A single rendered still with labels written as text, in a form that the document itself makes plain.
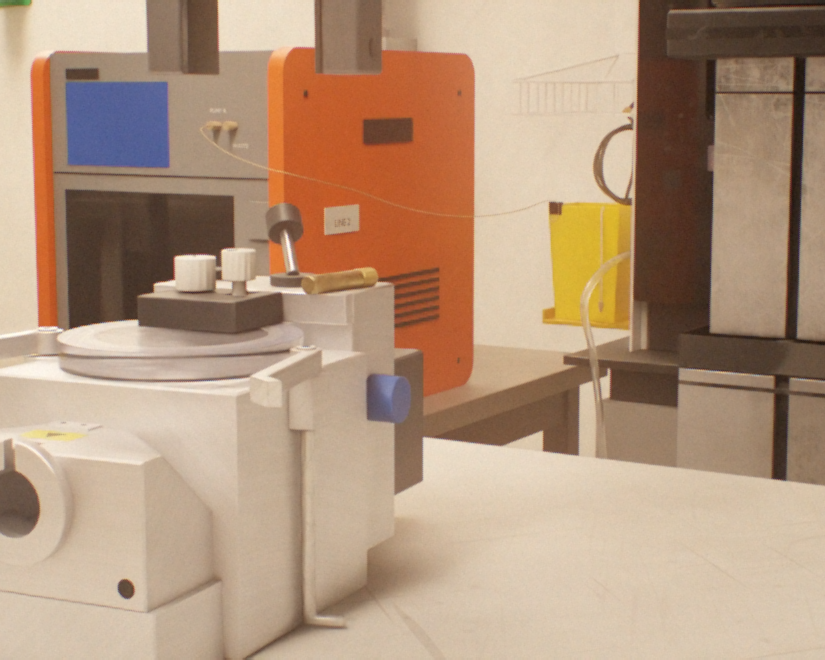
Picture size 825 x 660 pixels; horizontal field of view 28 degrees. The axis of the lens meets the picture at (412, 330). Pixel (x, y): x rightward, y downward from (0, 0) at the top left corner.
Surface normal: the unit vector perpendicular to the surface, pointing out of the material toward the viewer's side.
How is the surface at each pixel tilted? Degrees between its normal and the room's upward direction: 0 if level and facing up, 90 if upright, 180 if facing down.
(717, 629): 0
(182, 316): 90
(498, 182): 90
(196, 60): 90
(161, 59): 90
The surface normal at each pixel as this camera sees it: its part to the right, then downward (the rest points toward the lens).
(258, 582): 0.91, 0.06
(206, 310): -0.41, 0.13
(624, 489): 0.00, -0.99
